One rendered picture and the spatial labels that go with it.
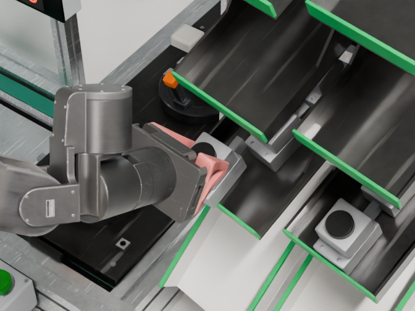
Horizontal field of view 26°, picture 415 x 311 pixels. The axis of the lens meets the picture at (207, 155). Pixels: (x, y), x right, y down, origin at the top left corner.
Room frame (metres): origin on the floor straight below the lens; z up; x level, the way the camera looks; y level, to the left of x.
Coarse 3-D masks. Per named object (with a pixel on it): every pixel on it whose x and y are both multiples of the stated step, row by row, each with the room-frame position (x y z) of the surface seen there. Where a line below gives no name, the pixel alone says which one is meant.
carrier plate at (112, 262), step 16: (48, 160) 0.95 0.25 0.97; (144, 208) 0.85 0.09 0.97; (64, 224) 0.82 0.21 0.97; (80, 224) 0.82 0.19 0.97; (128, 224) 0.82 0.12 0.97; (144, 224) 0.82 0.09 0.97; (160, 224) 0.82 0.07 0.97; (48, 240) 0.79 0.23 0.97; (64, 240) 0.79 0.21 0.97; (80, 240) 0.79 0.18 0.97; (96, 240) 0.79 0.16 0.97; (112, 240) 0.79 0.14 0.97; (128, 240) 0.79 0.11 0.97; (144, 240) 0.79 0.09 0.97; (80, 256) 0.76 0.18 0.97; (96, 256) 0.76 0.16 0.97; (112, 256) 0.76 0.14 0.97; (128, 256) 0.76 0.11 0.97; (96, 272) 0.74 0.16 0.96; (112, 272) 0.73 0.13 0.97
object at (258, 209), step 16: (224, 128) 0.76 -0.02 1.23; (240, 128) 0.76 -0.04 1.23; (256, 160) 0.72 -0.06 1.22; (288, 160) 0.71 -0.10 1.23; (304, 160) 0.71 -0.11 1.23; (320, 160) 0.69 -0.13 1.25; (240, 176) 0.70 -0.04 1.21; (256, 176) 0.70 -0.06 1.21; (272, 176) 0.70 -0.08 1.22; (288, 176) 0.69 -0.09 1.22; (304, 176) 0.68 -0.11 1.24; (240, 192) 0.68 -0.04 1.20; (256, 192) 0.68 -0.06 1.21; (272, 192) 0.68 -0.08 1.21; (288, 192) 0.66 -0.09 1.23; (224, 208) 0.66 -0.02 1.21; (240, 208) 0.67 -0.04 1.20; (256, 208) 0.66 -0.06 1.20; (272, 208) 0.66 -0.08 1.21; (240, 224) 0.64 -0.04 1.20; (256, 224) 0.64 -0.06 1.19; (272, 224) 0.64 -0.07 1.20
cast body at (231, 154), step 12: (204, 132) 0.70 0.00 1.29; (204, 144) 0.68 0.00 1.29; (216, 144) 0.68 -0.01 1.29; (240, 144) 0.71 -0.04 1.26; (216, 156) 0.67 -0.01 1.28; (228, 156) 0.67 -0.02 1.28; (240, 156) 0.69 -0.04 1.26; (228, 168) 0.67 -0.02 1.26; (240, 168) 0.68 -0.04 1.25; (228, 180) 0.67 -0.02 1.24; (216, 192) 0.65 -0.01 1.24; (216, 204) 0.65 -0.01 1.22
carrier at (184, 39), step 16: (176, 32) 1.24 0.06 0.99; (192, 32) 1.24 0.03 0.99; (176, 48) 1.22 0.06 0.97; (160, 64) 1.17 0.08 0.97; (176, 64) 1.17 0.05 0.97; (144, 80) 1.13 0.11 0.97; (160, 80) 1.11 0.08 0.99; (144, 96) 1.09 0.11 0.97; (160, 96) 1.08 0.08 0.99; (192, 96) 1.07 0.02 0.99; (144, 112) 1.05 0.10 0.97; (160, 112) 1.05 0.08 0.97; (176, 112) 1.04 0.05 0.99; (192, 112) 1.03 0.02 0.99; (208, 112) 1.03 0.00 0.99; (176, 128) 1.02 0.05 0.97; (192, 128) 1.02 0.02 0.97; (208, 128) 1.02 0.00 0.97
